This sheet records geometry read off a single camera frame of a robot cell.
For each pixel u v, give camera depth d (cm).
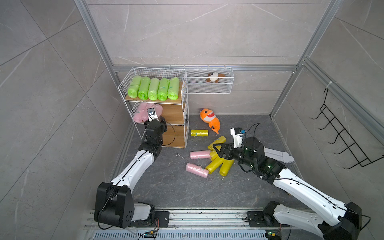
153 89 69
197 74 98
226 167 89
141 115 82
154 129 60
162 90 69
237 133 63
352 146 63
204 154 93
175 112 88
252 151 52
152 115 68
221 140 100
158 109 85
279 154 95
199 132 104
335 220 39
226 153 62
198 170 86
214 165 90
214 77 87
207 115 110
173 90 70
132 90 70
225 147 61
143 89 70
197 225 73
